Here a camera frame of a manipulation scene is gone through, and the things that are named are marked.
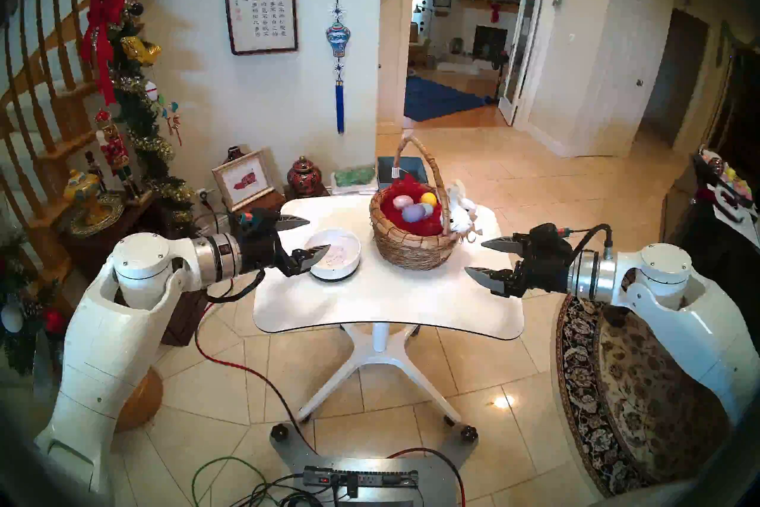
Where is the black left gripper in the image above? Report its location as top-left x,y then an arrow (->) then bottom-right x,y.
237,213 -> 332,278

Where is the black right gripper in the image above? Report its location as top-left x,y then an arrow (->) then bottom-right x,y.
464,224 -> 574,298

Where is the grey left shoulder housing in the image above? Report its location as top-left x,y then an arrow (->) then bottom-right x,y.
0,429 -> 54,507

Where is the pastel plastic egg pile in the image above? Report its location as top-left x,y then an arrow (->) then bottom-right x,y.
723,166 -> 755,199

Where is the burlap ribbon bow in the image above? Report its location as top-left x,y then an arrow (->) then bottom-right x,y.
451,221 -> 485,244

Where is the white bowl with black base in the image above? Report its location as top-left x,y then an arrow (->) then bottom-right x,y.
308,228 -> 362,282

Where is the large white plush bunny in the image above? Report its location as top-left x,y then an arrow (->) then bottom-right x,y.
448,202 -> 483,236

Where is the red cloisonne ginger jar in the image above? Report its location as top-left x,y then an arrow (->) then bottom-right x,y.
287,156 -> 323,196

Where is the framed picture with red print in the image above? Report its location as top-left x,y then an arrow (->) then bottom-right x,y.
212,149 -> 276,211

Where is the green jade stone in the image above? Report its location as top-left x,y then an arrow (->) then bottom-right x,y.
334,166 -> 376,187

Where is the red tulle fabric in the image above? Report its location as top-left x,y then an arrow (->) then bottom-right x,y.
380,174 -> 445,237

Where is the blue storage box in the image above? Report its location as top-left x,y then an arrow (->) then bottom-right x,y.
377,155 -> 429,193

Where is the dark wooden side table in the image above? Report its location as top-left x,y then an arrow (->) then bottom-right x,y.
56,190 -> 286,347

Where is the blue floor rug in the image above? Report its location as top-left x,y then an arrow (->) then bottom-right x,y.
404,74 -> 493,122

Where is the brass plate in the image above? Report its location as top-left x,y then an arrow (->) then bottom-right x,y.
66,194 -> 126,239

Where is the round oriental rug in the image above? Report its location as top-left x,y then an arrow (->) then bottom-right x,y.
555,268 -> 737,497

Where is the white fur rug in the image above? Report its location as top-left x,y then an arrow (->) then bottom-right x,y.
436,59 -> 483,76

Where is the vase pendant with blue tassel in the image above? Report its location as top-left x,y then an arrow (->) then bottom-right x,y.
325,0 -> 352,135

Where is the red nutcracker figure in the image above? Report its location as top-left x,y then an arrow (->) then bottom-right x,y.
94,109 -> 138,199

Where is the green christmas garland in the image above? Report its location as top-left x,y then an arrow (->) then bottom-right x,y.
0,0 -> 200,379

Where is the white french door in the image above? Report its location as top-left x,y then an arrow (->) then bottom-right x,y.
498,0 -> 550,126

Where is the small black nutcracker figure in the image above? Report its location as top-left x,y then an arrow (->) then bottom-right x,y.
83,151 -> 107,195

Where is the black fireplace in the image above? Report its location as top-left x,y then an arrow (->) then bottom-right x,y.
473,26 -> 509,61

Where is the yellow ceramic vase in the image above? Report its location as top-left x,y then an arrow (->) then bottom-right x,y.
64,169 -> 100,224

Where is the red santa hat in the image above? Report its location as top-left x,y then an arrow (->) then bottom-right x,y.
692,184 -> 740,209

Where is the beige armchair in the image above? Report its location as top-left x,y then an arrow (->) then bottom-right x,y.
408,22 -> 432,67

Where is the black power strip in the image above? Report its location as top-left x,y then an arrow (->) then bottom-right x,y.
303,467 -> 419,489

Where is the white panel door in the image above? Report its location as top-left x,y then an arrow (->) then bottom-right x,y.
594,0 -> 669,156

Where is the gold ingot ornament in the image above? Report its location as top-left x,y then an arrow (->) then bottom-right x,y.
121,37 -> 162,67

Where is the wooden staircase banister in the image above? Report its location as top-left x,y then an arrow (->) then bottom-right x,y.
0,0 -> 208,435

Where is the red ribbon bow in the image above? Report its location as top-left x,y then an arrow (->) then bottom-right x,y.
80,0 -> 126,107

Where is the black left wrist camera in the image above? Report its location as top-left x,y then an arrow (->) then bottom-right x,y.
237,209 -> 280,234

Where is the wicker basket with handle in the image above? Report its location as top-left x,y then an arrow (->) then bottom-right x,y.
369,135 -> 461,272

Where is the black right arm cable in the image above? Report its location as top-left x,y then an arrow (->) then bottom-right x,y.
561,223 -> 613,261

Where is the red cable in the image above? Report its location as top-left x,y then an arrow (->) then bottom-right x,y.
194,304 -> 467,507

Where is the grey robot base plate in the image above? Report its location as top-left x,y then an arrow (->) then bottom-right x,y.
270,423 -> 479,507

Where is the green cable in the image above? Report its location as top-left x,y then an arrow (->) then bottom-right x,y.
191,455 -> 280,507

